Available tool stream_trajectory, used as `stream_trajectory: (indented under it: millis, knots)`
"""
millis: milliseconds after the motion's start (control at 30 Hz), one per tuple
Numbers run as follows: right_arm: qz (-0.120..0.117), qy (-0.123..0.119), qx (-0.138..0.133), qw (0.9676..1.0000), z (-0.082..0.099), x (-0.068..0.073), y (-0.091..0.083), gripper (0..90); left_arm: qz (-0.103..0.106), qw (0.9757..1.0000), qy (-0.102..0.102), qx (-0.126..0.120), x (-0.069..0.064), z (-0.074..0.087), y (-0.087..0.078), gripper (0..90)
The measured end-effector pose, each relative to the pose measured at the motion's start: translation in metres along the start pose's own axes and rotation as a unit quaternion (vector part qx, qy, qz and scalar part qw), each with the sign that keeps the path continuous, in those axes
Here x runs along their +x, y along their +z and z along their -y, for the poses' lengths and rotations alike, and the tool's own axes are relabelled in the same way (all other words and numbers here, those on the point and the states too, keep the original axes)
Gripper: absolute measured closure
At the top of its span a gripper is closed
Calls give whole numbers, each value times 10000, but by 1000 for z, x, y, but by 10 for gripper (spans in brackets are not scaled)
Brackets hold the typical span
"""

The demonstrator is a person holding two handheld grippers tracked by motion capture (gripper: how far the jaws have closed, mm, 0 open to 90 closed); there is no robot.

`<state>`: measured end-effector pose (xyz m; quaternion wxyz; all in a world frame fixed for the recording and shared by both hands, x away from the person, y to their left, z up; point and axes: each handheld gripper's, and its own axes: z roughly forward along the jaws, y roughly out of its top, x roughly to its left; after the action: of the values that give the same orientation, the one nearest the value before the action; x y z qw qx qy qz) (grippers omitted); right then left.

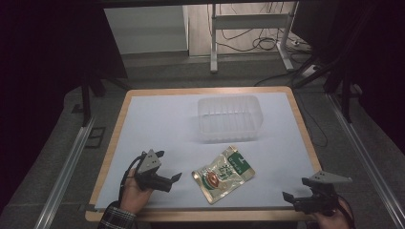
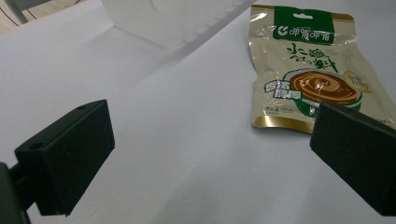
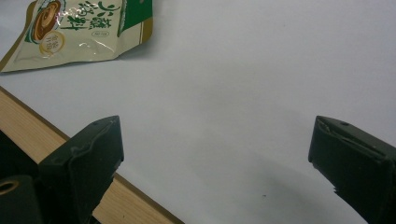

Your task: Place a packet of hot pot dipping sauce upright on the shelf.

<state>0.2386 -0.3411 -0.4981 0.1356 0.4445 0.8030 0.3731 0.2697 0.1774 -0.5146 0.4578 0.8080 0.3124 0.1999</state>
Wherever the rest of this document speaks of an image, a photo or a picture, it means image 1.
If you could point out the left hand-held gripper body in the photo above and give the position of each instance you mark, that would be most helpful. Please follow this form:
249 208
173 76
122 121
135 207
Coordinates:
149 163

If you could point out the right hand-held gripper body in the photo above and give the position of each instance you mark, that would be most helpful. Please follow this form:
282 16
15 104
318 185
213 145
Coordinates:
321 194

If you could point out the green and gold snack packet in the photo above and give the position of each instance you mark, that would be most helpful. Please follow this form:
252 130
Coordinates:
223 175

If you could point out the clear plastic container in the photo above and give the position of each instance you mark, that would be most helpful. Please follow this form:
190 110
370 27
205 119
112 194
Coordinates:
230 118

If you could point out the person's right hand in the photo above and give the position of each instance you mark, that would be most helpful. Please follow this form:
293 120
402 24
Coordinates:
331 221

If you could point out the person's left hand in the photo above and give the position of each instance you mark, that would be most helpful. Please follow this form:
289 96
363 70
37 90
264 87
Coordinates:
133 194

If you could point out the white table with wooden edge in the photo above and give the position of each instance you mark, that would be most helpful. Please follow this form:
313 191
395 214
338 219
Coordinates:
270 178

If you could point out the black floor plate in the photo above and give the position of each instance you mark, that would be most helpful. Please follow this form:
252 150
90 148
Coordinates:
95 137

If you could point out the black metal stand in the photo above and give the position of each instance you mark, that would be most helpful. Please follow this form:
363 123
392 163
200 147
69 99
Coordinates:
86 98
345 92

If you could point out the white cabinet panel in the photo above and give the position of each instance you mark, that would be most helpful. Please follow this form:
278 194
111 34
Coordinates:
144 30

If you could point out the dark curtain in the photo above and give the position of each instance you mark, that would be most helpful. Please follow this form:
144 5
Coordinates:
375 63
47 63

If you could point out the aluminium rail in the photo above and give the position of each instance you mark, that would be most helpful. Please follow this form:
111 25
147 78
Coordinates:
366 159
65 175

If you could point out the white metal desk frame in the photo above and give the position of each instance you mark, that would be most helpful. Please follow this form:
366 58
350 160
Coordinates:
248 21

